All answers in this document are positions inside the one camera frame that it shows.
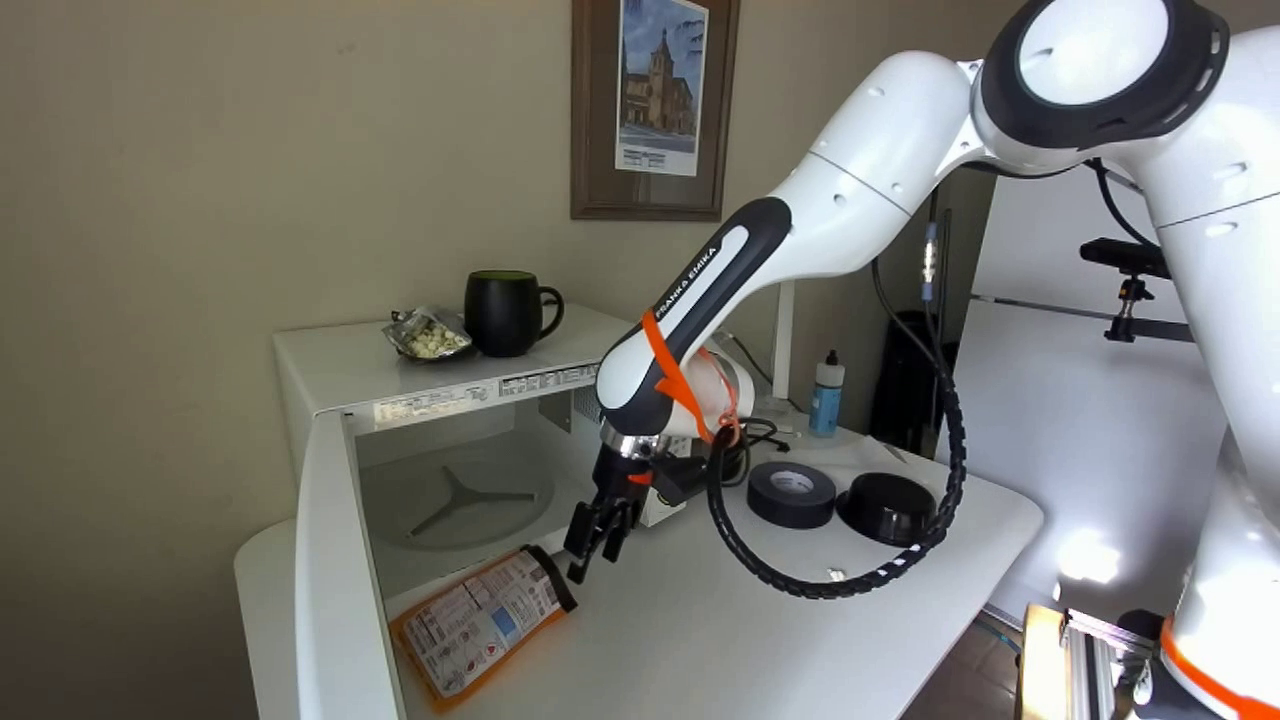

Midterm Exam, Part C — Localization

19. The white microwave oven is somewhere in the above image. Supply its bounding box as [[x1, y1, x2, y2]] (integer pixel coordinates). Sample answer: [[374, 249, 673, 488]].
[[272, 301, 646, 605]]

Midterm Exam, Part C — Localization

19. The blue water bottle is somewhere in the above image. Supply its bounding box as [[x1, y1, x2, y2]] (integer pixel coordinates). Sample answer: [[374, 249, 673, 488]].
[[809, 349, 853, 440]]

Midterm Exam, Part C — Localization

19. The black camera boom stand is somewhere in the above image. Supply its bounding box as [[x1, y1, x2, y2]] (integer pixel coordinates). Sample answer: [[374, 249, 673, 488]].
[[971, 274, 1206, 349]]

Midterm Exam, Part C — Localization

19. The orange strap tie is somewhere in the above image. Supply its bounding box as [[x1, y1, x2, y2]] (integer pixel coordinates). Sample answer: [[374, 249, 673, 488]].
[[636, 307, 722, 445]]

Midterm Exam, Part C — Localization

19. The crumpled foil wrapper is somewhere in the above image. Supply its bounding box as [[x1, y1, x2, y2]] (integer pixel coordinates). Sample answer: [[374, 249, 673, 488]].
[[385, 304, 475, 367]]

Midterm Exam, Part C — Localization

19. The black tape roll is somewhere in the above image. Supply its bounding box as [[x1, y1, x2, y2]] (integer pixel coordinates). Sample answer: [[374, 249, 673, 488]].
[[744, 459, 839, 534]]

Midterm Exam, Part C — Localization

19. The black stereo camera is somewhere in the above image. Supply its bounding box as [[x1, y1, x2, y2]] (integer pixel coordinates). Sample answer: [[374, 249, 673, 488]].
[[1077, 236, 1177, 281]]

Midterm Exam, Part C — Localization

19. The brown framed picture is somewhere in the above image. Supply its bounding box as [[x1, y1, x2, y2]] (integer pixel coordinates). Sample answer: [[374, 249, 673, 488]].
[[568, 0, 744, 224]]

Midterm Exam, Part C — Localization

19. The tall black container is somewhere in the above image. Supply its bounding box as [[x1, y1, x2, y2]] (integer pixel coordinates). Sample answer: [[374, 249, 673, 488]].
[[867, 307, 960, 459]]

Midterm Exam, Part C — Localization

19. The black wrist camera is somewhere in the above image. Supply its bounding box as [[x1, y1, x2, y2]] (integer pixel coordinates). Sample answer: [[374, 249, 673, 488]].
[[652, 445, 722, 507]]

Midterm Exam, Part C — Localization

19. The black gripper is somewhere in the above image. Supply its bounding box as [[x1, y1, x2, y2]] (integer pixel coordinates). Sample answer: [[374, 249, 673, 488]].
[[563, 448, 658, 586]]

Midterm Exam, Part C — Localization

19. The white microwave door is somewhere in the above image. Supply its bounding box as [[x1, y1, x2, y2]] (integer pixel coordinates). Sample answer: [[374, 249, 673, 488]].
[[294, 412, 414, 720]]

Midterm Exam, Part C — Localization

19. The white board panel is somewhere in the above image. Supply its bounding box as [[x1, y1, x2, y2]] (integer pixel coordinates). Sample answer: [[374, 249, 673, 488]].
[[937, 155, 1244, 626]]

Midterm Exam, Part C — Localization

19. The black mug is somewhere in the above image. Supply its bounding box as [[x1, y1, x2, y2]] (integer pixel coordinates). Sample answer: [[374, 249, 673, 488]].
[[460, 268, 568, 359]]

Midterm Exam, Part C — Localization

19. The black corrugated cable conduit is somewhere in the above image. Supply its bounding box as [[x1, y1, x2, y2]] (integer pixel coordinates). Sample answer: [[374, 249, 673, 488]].
[[700, 257, 971, 601]]

